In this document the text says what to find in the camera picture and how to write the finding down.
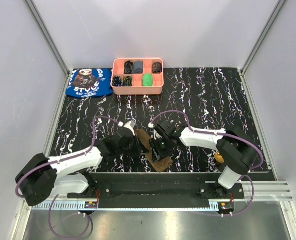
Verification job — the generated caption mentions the black marble pattern mat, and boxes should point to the black marble pattern mat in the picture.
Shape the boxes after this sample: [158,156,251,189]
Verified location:
[45,67,276,182]

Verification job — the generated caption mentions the aluminium frame post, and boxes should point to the aluminium frame post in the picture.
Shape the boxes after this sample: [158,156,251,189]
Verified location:
[23,0,70,76]
[240,0,287,74]

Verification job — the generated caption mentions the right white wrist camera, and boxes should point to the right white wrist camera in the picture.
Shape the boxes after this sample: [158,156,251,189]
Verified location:
[148,122,163,140]

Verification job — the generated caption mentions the gold spoon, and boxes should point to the gold spoon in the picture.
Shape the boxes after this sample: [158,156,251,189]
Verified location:
[214,152,224,164]

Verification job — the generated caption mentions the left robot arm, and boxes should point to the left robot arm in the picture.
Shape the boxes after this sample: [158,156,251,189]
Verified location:
[15,127,141,207]

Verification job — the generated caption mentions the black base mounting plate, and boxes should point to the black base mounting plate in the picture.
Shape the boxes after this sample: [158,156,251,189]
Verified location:
[67,172,244,211]

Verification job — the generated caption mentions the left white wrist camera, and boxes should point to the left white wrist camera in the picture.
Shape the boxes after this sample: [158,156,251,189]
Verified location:
[118,120,135,136]

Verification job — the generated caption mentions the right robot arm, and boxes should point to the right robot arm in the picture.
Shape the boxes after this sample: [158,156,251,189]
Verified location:
[148,121,263,199]

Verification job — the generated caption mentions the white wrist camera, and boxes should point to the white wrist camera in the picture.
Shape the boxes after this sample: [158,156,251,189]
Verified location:
[148,122,163,140]
[118,120,135,136]

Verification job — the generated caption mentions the pink compartment tray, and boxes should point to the pink compartment tray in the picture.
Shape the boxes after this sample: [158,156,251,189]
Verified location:
[110,58,164,95]

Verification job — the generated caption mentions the grey rolled sock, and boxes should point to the grey rolled sock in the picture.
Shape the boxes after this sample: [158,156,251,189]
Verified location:
[133,60,143,74]

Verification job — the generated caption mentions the left aluminium frame post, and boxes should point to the left aluminium frame post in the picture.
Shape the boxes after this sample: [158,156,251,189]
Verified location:
[23,0,70,76]

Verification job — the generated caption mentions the right aluminium frame post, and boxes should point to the right aluminium frame post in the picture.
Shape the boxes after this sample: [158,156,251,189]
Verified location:
[240,0,287,74]

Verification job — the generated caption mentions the black blue rolled sock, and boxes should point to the black blue rolled sock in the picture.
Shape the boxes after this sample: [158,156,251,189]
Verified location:
[112,75,123,87]

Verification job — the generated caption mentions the blue printed t-shirt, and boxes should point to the blue printed t-shirt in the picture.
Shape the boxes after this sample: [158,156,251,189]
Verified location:
[65,68,113,99]

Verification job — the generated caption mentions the dark patterned rolled sock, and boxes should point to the dark patterned rolled sock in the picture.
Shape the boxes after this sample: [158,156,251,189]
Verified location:
[152,62,162,74]

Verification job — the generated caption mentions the green rolled sock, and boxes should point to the green rolled sock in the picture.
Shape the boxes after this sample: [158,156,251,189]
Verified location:
[142,73,153,87]

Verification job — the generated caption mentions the brown cloth napkin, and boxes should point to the brown cloth napkin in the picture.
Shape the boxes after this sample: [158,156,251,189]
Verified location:
[135,129,173,173]

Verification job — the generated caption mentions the black yellow rolled sock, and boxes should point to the black yellow rolled sock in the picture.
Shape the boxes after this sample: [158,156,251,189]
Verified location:
[124,60,133,74]

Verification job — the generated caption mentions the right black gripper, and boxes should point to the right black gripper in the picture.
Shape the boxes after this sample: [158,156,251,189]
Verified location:
[148,136,172,164]

